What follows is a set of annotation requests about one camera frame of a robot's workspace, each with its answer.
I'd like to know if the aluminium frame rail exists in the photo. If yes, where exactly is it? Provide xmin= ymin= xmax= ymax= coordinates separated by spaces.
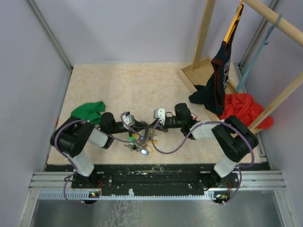
xmin=29 ymin=171 xmax=286 ymax=201

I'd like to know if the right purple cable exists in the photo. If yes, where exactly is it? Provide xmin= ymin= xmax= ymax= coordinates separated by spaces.
xmin=151 ymin=119 xmax=255 ymax=206

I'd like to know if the bunch of tagged keys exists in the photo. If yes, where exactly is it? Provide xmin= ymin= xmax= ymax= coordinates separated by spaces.
xmin=124 ymin=133 xmax=154 ymax=156

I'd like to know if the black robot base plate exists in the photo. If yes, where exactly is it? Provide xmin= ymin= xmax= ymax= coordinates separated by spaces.
xmin=71 ymin=164 xmax=240 ymax=196

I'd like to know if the large metal keyring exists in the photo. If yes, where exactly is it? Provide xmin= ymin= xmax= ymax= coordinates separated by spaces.
xmin=138 ymin=128 xmax=150 ymax=146

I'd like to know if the green cloth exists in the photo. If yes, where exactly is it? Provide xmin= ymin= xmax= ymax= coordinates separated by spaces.
xmin=71 ymin=101 xmax=106 ymax=125

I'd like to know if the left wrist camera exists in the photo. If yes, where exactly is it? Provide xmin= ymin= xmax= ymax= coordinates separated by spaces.
xmin=121 ymin=112 xmax=135 ymax=127

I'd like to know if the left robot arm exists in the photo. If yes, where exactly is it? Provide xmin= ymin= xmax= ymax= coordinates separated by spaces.
xmin=50 ymin=112 xmax=149 ymax=188

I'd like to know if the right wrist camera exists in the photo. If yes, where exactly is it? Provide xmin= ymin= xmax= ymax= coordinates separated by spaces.
xmin=153 ymin=108 xmax=166 ymax=120

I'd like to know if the purple cable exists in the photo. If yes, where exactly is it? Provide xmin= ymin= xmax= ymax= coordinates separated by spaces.
xmin=151 ymin=119 xmax=255 ymax=206
xmin=53 ymin=112 xmax=144 ymax=206

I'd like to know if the dark navy jersey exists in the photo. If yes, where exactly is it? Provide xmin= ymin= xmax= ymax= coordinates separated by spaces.
xmin=189 ymin=41 xmax=232 ymax=116

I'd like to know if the yellow clothes hanger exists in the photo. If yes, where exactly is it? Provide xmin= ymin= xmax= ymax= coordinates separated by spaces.
xmin=224 ymin=0 xmax=244 ymax=43

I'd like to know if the blue clothes hanger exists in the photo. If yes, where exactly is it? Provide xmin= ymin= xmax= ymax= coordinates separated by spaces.
xmin=235 ymin=14 xmax=283 ymax=92

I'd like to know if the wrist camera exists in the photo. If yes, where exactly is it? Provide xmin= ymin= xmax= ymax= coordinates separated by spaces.
xmin=153 ymin=108 xmax=166 ymax=120
xmin=121 ymin=112 xmax=135 ymax=127

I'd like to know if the red cloth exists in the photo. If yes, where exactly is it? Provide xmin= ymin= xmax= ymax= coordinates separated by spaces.
xmin=218 ymin=93 xmax=264 ymax=127

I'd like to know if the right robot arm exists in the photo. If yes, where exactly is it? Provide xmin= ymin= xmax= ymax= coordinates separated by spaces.
xmin=149 ymin=103 xmax=258 ymax=187

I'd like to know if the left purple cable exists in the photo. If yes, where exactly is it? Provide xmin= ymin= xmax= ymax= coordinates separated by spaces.
xmin=53 ymin=112 xmax=144 ymax=206

